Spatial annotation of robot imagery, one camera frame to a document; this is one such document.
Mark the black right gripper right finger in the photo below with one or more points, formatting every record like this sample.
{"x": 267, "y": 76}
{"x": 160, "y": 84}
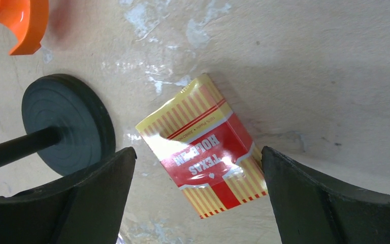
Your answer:
{"x": 313, "y": 207}

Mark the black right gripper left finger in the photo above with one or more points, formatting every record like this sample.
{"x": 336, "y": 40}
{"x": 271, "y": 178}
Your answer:
{"x": 84, "y": 207}

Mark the red playing card box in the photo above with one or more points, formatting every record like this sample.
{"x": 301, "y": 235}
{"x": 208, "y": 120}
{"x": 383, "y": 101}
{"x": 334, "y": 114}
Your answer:
{"x": 205, "y": 149}

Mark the orange curved toy track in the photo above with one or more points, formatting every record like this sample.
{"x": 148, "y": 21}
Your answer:
{"x": 27, "y": 20}

